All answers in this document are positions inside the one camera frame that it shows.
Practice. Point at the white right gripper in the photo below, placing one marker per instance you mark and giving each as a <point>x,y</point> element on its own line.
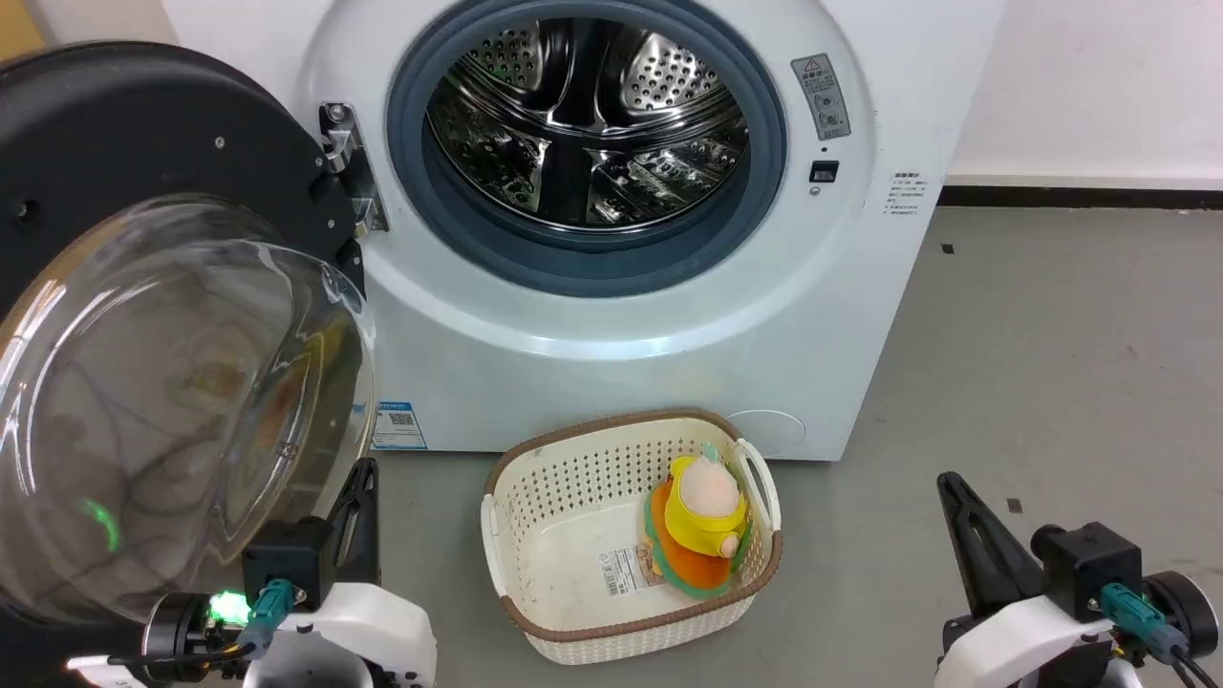
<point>1022,645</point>

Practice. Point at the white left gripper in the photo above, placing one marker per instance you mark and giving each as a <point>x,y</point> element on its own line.
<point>363,635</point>

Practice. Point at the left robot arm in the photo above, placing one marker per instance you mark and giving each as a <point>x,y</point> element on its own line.
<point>186,631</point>

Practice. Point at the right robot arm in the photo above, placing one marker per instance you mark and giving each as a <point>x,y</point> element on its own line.
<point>1180,616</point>

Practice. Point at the black round glass washer door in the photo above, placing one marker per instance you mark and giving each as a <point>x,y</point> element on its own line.
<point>143,382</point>

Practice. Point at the white front-load washing machine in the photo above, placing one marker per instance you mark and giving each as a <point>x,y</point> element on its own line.
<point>611,363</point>

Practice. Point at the metal door hinge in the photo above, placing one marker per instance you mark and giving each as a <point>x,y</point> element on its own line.
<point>352,172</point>

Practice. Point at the black door latch socket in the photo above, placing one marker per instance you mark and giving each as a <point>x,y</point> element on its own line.
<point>824,171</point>

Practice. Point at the blue white energy label sticker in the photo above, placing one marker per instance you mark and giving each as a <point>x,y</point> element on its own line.
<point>397,425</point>

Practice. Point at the cream laundry basket brown rim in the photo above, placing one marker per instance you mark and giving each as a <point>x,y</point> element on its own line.
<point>564,535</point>

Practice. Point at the white barcode label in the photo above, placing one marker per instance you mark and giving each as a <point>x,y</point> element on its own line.
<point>626,569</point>

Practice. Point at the yellow orange plush toy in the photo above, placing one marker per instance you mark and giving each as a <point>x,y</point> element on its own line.
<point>705,521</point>

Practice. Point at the small black text sticker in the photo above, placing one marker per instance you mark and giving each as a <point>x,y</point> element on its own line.
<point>907,194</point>

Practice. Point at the stainless steel washer drum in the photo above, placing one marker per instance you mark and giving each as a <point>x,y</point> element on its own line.
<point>588,115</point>

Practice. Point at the grey warning label sticker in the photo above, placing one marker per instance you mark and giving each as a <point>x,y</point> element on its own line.
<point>821,96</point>

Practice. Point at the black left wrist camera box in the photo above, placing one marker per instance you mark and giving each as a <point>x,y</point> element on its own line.
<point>285,564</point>

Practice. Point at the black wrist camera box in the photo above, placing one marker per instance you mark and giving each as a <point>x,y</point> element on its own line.
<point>285,564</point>
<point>1089,569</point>

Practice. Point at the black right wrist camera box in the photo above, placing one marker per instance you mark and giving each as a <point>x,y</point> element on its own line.
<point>1089,569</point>

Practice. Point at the black wall baseboard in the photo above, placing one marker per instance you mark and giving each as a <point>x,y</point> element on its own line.
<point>1080,198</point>

